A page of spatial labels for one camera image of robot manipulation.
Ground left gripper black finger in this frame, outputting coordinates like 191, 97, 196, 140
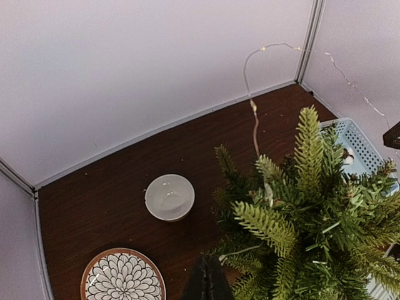
182, 255, 234, 300

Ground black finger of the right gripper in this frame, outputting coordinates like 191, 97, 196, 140
382, 122, 400, 149

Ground fairy light string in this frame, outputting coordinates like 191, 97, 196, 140
218, 42, 391, 262

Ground small green christmas tree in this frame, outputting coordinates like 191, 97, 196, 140
214, 107, 399, 299

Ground light blue plastic basket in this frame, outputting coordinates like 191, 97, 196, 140
320, 117, 399, 299

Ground white cotton ornament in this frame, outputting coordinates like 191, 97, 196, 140
342, 147, 354, 165

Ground patterned ceramic plate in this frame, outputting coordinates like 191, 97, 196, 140
80, 247, 167, 299

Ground white ceramic bowl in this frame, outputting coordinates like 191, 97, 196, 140
144, 174, 196, 222

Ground right aluminium corner post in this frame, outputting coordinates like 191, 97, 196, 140
294, 0, 326, 85

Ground aluminium corner post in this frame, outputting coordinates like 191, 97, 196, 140
294, 0, 326, 85
0, 158, 36, 196

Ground left aluminium corner post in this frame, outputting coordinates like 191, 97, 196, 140
0, 158, 36, 196

